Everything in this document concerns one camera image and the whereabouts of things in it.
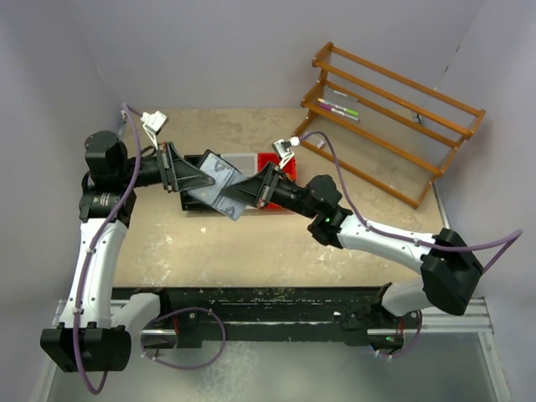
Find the red plastic bin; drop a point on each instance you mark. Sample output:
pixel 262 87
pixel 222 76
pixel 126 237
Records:
pixel 289 170

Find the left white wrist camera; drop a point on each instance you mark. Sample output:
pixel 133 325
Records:
pixel 152 124

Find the green capped marker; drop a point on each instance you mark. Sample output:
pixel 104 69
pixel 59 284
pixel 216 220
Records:
pixel 333 106

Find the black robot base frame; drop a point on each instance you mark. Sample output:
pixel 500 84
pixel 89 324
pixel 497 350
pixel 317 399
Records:
pixel 187 317

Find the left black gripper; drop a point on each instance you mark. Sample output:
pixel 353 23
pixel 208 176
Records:
pixel 178 174

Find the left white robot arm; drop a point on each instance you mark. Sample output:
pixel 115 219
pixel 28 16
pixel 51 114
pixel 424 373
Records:
pixel 96 243

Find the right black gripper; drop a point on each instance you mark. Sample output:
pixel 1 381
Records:
pixel 258 189

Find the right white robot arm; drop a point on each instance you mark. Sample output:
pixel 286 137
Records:
pixel 448 272

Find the black plastic bin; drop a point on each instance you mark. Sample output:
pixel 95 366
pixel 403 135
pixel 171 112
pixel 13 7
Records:
pixel 189 203

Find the wooden tiered rack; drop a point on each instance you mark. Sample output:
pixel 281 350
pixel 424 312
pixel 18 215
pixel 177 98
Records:
pixel 408 134

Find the white plastic bin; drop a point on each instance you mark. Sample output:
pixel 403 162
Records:
pixel 246 163

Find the black card holder wallet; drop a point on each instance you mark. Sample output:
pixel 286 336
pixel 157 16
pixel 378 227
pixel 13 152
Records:
pixel 224 174

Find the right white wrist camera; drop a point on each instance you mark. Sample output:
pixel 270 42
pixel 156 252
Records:
pixel 284 150

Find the pink marker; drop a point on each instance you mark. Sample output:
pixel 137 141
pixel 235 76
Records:
pixel 340 112

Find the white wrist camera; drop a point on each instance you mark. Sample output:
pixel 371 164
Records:
pixel 152 124
pixel 284 150

